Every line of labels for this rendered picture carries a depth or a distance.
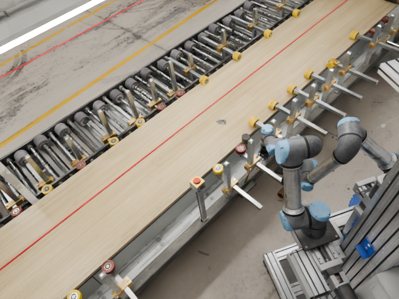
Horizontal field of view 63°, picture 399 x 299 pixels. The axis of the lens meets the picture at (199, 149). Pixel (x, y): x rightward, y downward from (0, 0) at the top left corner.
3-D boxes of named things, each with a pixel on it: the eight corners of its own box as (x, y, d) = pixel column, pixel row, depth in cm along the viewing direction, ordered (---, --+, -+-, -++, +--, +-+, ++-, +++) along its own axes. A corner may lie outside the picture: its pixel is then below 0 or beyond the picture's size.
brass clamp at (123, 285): (134, 284, 207) (132, 282, 203) (117, 300, 202) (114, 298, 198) (128, 277, 210) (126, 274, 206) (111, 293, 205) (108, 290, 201)
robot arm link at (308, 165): (315, 178, 207) (297, 176, 209) (315, 164, 213) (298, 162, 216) (317, 172, 201) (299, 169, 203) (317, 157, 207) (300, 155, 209)
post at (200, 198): (208, 218, 239) (203, 187, 204) (203, 222, 237) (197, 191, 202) (204, 214, 241) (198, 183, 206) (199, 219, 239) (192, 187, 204)
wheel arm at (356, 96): (361, 98, 265) (363, 95, 263) (359, 101, 264) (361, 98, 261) (309, 73, 290) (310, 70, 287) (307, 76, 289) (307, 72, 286)
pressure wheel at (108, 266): (105, 277, 210) (99, 272, 201) (108, 265, 215) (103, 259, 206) (117, 278, 209) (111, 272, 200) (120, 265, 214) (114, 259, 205)
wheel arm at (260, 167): (285, 183, 237) (285, 180, 233) (282, 186, 235) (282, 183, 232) (240, 152, 258) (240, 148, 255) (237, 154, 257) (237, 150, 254)
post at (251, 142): (252, 177, 261) (255, 139, 223) (249, 180, 259) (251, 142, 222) (249, 175, 262) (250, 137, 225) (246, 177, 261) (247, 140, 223)
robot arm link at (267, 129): (263, 133, 200) (259, 124, 205) (262, 145, 208) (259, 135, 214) (275, 131, 200) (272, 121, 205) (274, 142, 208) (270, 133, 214)
